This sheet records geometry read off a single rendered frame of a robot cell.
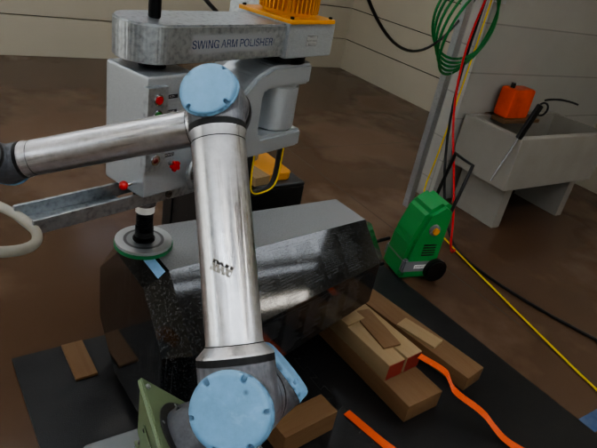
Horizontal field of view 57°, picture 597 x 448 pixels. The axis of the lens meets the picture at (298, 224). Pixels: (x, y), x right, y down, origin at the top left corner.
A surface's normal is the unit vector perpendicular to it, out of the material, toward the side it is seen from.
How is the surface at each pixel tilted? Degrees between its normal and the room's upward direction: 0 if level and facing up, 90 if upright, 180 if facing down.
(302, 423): 0
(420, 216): 72
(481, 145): 90
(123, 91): 90
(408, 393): 0
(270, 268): 45
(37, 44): 90
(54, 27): 90
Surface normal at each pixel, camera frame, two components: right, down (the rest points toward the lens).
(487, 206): -0.83, 0.12
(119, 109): -0.62, 0.27
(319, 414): 0.17, -0.87
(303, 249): 0.56, -0.29
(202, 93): -0.14, -0.28
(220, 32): 0.77, 0.41
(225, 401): -0.12, -0.06
